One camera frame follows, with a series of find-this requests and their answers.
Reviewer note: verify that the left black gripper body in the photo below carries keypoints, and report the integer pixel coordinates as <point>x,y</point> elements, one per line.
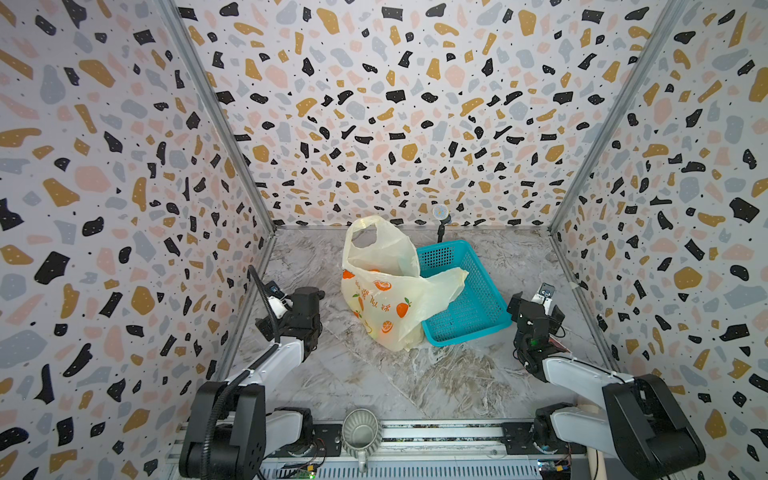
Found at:
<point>265,326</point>

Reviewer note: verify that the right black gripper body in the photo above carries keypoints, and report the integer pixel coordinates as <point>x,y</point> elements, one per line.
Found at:
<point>522,309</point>

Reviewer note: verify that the cream plastic bag orange print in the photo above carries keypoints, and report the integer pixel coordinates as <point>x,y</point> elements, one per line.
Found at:
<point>383,286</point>

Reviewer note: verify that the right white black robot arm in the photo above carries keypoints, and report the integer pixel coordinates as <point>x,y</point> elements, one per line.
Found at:
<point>634,419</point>

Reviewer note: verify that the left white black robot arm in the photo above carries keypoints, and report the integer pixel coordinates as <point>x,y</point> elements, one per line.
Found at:
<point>230,431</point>

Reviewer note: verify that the red card packet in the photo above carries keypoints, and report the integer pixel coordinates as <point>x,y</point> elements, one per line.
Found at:
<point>557,345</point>

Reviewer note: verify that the teal plastic basket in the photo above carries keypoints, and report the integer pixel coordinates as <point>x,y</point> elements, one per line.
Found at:
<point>478,311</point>

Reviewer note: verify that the small round mirror on stand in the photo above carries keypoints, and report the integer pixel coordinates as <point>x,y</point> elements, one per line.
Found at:
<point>442,214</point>

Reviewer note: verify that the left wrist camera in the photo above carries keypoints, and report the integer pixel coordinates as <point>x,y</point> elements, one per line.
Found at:
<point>278,301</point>

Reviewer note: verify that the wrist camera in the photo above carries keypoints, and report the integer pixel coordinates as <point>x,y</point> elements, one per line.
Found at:
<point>544,297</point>
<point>278,301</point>

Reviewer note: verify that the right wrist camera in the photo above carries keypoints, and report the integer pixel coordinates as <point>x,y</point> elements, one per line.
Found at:
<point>544,297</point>

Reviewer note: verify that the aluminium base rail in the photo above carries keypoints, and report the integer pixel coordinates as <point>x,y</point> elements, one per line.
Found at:
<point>440,449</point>

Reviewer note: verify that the beige wooden post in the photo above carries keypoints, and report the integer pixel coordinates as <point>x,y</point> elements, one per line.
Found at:
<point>595,461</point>

